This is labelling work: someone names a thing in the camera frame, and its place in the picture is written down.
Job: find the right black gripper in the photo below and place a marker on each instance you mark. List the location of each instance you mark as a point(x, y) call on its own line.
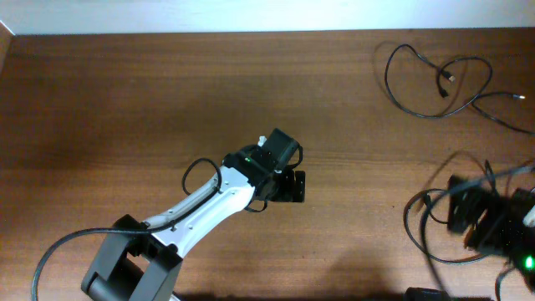
point(505, 209)

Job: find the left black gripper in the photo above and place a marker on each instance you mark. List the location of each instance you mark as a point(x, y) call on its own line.
point(287, 193)

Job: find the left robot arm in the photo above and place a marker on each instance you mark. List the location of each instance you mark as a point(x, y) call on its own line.
point(142, 260)

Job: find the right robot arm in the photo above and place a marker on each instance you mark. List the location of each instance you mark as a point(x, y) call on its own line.
point(521, 257)

